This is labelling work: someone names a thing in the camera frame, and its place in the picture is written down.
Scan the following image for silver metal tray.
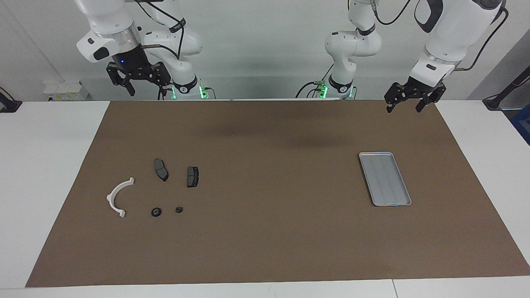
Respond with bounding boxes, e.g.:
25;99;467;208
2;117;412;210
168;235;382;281
359;151;412;207

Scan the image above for white box yellow label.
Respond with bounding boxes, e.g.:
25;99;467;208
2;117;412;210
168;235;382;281
43;81;89;101

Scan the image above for dark curved brake pad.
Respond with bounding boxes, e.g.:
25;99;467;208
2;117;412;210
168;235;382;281
153;158;169;182

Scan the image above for blue crate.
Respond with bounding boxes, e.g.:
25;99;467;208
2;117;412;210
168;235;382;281
510;103;530;145

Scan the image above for brown table mat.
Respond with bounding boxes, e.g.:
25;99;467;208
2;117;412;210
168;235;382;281
25;99;530;288

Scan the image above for black base power cable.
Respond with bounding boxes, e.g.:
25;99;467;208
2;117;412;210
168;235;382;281
157;82;175;100
295;64;334;99

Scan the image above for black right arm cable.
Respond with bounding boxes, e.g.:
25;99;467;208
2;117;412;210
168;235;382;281
136;0;187;60

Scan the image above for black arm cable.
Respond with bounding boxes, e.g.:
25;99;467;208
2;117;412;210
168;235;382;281
371;0;509;72
136;0;187;60

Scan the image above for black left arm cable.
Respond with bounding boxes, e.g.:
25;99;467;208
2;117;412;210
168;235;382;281
371;0;509;72

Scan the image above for white curved plastic bracket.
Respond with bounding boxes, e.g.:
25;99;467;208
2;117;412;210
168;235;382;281
106;177;135;219

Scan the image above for black desk clamp mount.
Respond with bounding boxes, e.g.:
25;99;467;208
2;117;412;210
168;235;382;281
0;87;22;113

